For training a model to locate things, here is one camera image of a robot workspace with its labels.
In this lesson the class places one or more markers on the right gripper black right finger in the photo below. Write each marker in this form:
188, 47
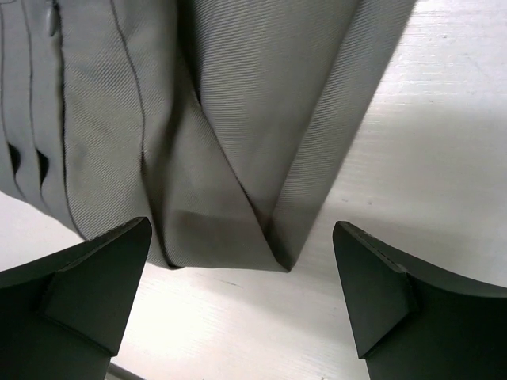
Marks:
413, 320

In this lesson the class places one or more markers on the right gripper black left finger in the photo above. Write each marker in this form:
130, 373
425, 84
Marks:
63, 316

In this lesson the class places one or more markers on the grey pleated skirt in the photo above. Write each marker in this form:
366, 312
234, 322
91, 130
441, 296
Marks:
223, 122

